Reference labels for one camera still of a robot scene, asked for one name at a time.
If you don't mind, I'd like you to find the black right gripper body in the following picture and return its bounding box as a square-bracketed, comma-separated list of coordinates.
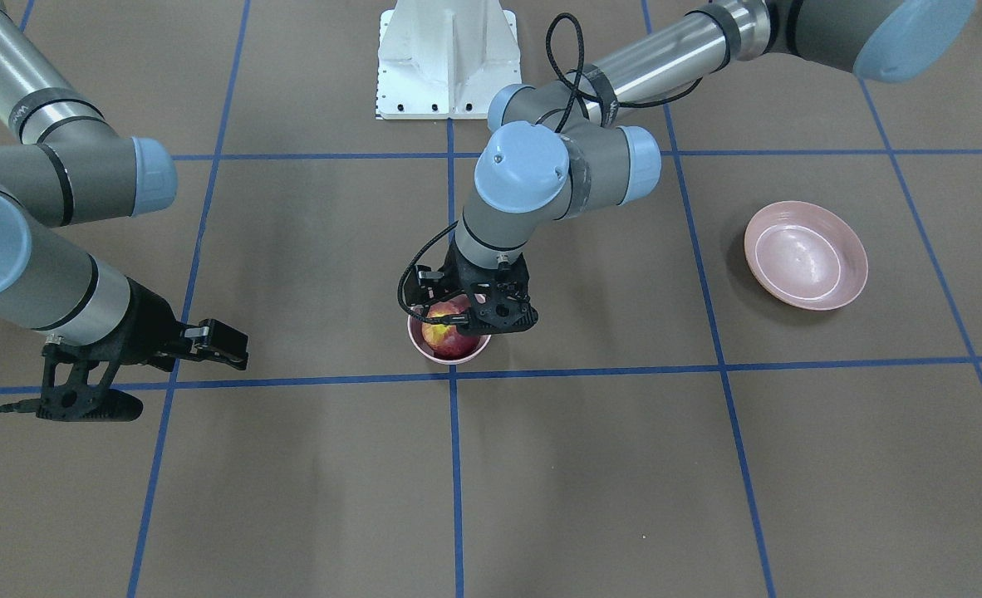
[105, 281, 194, 370]

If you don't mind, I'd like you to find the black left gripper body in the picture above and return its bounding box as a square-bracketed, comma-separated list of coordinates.
[441, 241, 529, 297]

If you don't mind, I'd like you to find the red apple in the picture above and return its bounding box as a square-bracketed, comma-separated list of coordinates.
[421, 297, 480, 360]

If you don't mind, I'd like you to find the pink bowl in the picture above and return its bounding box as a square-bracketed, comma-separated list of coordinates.
[407, 317, 491, 365]

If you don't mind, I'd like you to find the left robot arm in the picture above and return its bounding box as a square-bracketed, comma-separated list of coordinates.
[397, 1, 975, 336]

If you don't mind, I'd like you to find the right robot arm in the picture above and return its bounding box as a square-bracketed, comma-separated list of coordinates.
[0, 2, 248, 372]

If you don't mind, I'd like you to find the pink plate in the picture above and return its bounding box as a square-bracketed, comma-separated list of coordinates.
[743, 201, 868, 311]

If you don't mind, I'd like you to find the brown table mat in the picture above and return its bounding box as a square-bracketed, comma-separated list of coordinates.
[0, 1, 982, 597]

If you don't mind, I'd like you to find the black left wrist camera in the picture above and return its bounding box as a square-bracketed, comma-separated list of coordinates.
[459, 281, 539, 336]

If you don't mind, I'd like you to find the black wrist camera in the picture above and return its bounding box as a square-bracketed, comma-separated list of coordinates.
[459, 281, 539, 336]
[34, 343, 143, 423]

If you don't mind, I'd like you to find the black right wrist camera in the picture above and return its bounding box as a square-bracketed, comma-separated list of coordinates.
[34, 343, 143, 423]

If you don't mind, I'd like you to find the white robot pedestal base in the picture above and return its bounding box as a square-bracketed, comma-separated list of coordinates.
[375, 1, 521, 120]

